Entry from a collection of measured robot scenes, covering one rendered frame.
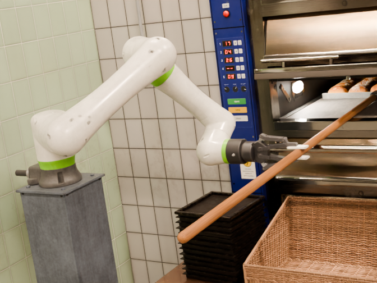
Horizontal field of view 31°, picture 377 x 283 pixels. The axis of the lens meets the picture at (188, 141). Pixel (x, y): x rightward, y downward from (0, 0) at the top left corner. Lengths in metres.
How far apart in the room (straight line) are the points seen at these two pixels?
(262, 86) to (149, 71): 0.87
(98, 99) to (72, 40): 1.13
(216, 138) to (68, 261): 0.69
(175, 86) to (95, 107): 0.39
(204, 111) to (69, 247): 0.69
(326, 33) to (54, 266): 1.39
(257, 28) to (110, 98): 0.97
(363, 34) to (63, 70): 1.35
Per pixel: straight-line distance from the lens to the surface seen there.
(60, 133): 2.16
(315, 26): 2.88
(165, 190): 3.40
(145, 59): 2.25
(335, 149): 2.53
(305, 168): 3.00
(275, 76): 2.80
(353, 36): 2.82
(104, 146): 3.46
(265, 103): 3.01
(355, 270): 2.93
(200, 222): 1.80
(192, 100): 2.52
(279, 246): 2.99
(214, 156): 2.51
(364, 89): 3.37
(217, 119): 2.57
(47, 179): 2.37
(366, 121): 2.87
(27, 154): 3.07
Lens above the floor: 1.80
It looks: 13 degrees down
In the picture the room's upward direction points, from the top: 7 degrees counter-clockwise
